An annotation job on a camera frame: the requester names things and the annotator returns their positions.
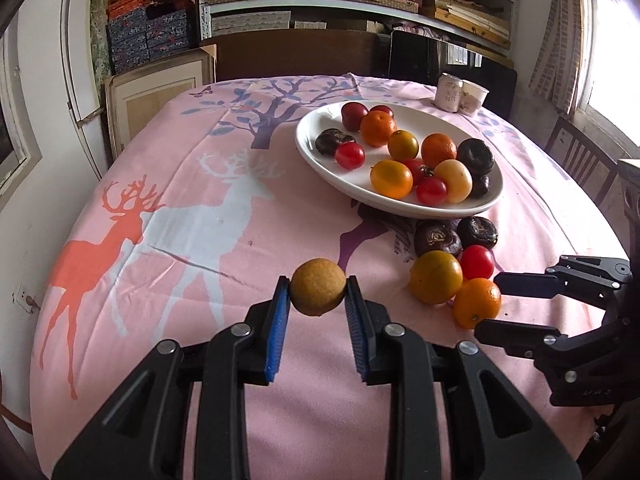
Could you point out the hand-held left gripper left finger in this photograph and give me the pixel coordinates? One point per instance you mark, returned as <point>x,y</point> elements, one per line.
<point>277,330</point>

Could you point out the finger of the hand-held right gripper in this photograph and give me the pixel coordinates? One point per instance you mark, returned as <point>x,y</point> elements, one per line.
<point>515,337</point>
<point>525,284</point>

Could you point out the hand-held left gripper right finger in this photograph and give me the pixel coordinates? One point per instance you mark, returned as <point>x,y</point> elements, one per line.
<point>356,330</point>

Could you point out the small tan round fruit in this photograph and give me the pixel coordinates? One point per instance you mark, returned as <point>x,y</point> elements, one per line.
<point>318,287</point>

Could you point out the yellow round fruit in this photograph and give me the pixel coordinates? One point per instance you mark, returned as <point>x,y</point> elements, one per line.
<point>454,181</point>

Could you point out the yellowish orange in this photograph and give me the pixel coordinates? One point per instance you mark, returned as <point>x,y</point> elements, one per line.
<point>436,277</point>
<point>403,145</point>

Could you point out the orange mandarin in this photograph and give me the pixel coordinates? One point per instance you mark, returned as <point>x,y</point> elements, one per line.
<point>378,128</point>

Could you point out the white oval plate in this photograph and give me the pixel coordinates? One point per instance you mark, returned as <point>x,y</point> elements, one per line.
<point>325,117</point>

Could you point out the dark red plum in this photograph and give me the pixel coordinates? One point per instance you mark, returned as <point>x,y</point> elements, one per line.
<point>354,115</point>

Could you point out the pink deer print tablecloth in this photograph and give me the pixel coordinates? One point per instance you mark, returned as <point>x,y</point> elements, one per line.
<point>200,260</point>

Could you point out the grey carved furniture piece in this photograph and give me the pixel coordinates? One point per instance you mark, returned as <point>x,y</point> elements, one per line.
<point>631,200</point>

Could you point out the dark wooden slat chair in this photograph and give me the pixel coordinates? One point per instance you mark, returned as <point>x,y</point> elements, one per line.
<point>580,155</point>

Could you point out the white paper cup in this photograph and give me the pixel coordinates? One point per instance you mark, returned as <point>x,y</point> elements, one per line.
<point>475,97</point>

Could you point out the pale pink drink can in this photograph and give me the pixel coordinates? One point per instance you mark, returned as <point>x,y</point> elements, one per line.
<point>449,91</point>

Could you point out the beige patterned curtain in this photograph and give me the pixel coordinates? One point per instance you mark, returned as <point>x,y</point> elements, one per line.
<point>557,45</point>

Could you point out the bright window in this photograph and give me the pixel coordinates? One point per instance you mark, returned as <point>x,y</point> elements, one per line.
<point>615,60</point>

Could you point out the black flat screen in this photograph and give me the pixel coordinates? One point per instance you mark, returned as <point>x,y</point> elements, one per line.
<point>420,60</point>

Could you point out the light wood framed panel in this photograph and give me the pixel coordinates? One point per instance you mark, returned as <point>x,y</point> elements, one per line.
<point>150,100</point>

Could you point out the brown wooden board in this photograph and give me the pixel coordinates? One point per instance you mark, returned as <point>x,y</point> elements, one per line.
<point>300,55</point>

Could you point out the white leaning board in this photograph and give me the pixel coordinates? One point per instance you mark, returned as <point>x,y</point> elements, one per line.
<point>80,80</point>

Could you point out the stack of blue floral boxes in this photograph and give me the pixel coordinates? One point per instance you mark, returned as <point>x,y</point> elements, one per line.
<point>150,35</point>

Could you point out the white metal shelf rack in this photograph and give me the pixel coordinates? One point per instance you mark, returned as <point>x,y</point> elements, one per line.
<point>260,7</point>

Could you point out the white framed window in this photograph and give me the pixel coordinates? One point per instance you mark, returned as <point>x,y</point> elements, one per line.
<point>12,125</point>

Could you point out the grey marble slab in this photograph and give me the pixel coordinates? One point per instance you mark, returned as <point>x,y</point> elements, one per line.
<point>100,30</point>

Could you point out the orange patterned box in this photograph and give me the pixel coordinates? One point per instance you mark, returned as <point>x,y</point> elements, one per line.
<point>127,6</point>

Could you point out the white wall socket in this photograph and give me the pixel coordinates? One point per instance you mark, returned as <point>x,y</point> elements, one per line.
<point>25,299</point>

